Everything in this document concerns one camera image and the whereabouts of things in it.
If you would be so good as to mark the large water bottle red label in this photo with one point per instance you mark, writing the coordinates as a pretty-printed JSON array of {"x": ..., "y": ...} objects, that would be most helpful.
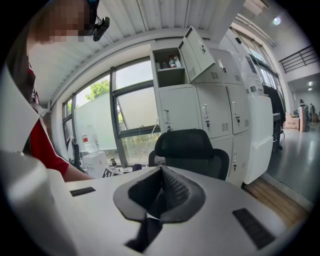
[{"x": 89, "y": 137}]

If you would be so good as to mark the black framed window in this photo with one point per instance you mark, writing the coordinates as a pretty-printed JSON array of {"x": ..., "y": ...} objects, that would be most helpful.
[{"x": 135, "y": 110}]

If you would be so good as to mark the black swivel office chair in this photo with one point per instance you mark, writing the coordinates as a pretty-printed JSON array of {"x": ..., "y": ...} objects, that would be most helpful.
[{"x": 78, "y": 155}]

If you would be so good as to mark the cardboard boxes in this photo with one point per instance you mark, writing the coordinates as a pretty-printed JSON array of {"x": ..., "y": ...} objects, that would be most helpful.
[{"x": 292, "y": 122}]

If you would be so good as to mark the person's black red shirt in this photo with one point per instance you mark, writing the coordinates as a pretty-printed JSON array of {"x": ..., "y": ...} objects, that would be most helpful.
[{"x": 45, "y": 145}]

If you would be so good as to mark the grey locker door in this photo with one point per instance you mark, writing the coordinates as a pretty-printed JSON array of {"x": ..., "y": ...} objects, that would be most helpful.
[{"x": 197, "y": 55}]

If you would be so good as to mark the white garment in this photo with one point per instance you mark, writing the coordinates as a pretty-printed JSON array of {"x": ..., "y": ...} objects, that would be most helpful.
[{"x": 70, "y": 147}]

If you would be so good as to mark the black head-mounted camera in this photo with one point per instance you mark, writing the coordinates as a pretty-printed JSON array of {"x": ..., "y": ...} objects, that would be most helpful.
[{"x": 101, "y": 28}]

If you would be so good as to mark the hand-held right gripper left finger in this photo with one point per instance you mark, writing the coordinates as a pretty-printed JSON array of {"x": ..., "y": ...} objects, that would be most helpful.
[{"x": 100, "y": 212}]

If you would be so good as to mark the wooden slat platform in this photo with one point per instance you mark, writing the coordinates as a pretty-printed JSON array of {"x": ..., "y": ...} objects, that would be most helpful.
[{"x": 275, "y": 200}]

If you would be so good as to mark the blue wall poster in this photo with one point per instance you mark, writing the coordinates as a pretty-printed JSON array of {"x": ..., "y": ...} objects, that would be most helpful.
[{"x": 250, "y": 63}]

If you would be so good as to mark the white plastic bottle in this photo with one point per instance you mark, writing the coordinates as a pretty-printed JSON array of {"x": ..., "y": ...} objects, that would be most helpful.
[{"x": 178, "y": 62}]

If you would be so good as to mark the white water dispenser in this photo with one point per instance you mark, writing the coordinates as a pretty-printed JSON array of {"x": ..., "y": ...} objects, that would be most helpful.
[{"x": 96, "y": 163}]

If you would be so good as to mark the person's left forearm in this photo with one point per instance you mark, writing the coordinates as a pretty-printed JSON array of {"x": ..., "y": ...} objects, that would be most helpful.
[{"x": 77, "y": 175}]

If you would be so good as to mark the tall white box unit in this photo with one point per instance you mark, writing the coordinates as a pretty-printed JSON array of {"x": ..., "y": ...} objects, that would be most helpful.
[{"x": 260, "y": 140}]

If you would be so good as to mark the black balcony railing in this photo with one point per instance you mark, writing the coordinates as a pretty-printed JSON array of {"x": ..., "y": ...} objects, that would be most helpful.
[{"x": 297, "y": 58}]

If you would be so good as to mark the dark metal thermos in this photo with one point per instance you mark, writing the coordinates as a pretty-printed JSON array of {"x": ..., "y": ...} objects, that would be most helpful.
[{"x": 113, "y": 162}]

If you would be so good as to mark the black chair headrest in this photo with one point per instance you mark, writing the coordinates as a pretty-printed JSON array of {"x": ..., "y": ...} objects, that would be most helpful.
[{"x": 183, "y": 142}]

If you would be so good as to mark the small dark jar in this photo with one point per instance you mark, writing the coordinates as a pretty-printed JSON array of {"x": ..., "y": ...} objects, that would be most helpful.
[{"x": 164, "y": 65}]

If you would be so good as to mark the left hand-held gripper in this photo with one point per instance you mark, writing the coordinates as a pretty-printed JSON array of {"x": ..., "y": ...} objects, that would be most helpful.
[{"x": 111, "y": 172}]

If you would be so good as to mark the person's head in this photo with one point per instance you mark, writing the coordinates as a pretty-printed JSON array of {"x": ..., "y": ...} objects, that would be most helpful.
[{"x": 62, "y": 22}]

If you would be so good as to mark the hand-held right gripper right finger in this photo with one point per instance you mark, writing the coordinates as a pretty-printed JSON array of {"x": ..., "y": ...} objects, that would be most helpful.
[{"x": 220, "y": 225}]

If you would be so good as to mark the small clear bottle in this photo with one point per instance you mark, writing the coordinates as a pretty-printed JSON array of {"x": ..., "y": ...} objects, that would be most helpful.
[{"x": 253, "y": 91}]

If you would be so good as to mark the grey metal locker cabinet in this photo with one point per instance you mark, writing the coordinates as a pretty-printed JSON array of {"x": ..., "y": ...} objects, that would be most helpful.
[{"x": 215, "y": 110}]

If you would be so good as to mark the round ceiling lamp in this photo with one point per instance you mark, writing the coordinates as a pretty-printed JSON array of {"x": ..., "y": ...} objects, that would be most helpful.
[{"x": 276, "y": 21}]

